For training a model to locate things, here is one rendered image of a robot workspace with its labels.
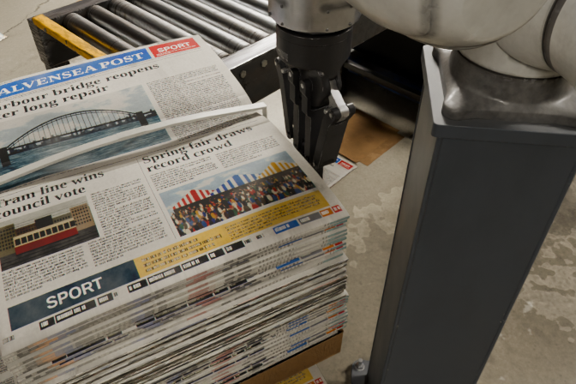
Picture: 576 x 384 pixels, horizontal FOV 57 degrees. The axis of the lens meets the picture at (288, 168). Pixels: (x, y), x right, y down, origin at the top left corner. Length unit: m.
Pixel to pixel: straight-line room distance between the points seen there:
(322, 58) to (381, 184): 1.59
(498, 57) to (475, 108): 0.07
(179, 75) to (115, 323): 0.32
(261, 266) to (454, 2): 0.26
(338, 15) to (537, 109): 0.32
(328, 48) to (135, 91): 0.24
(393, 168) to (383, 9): 1.86
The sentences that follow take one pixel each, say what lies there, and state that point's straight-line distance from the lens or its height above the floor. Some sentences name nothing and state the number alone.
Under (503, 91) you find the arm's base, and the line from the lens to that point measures 0.71.
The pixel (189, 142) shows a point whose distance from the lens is 0.55.
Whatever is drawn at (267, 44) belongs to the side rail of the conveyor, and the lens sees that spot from 1.26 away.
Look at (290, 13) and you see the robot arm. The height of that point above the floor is 1.19.
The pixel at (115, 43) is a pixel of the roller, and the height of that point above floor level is 0.80.
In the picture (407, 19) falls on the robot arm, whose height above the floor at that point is 1.26.
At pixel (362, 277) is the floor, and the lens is 1.77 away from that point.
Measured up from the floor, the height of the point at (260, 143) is 1.06.
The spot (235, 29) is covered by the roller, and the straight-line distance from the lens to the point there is 1.35.
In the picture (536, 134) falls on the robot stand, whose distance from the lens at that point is 0.72.
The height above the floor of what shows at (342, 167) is 0.01.
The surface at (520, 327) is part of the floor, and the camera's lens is 1.78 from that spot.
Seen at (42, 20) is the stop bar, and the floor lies 0.82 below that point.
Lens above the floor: 1.39
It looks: 41 degrees down
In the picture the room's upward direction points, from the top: straight up
